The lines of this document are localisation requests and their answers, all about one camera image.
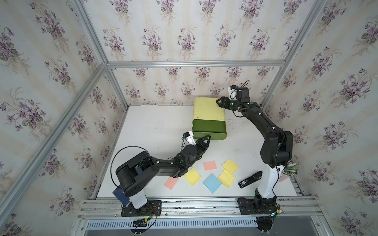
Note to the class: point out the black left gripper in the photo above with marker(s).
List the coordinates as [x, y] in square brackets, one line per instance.
[200, 143]

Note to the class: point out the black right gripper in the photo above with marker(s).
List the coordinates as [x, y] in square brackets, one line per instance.
[223, 101]

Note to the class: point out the pink sticky note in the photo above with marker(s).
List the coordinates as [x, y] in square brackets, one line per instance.
[208, 166]
[170, 183]

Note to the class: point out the green three-drawer cabinet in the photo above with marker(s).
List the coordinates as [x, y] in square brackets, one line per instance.
[208, 119]

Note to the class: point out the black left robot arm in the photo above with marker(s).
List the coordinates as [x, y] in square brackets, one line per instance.
[135, 174]

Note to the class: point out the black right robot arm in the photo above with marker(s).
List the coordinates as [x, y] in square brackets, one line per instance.
[277, 147]

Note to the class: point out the yellow sticky note left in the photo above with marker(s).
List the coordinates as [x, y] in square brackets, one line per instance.
[192, 176]

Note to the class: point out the yellow sticky note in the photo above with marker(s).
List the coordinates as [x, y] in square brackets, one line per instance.
[192, 176]
[230, 166]
[226, 179]

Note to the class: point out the yellow sticky note upper right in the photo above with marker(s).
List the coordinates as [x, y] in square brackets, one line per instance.
[230, 166]

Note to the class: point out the blue sticky note lower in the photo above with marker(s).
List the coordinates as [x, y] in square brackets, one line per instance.
[212, 183]

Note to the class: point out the yellow sticky note lower right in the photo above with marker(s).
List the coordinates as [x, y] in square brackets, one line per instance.
[226, 179]

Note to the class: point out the black stapler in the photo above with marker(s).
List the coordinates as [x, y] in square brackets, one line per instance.
[252, 179]

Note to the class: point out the pink pen holder cup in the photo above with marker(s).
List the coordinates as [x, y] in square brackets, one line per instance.
[288, 171]

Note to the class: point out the dark blue book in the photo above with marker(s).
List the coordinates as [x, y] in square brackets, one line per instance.
[119, 194]

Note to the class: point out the small circuit board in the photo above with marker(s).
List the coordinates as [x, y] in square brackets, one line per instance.
[140, 223]

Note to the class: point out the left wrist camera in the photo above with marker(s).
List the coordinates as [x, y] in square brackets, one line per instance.
[189, 138]

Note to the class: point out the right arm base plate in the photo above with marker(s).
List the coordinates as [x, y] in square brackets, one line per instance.
[260, 206]

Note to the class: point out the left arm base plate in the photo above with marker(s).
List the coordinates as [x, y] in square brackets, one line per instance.
[151, 208]

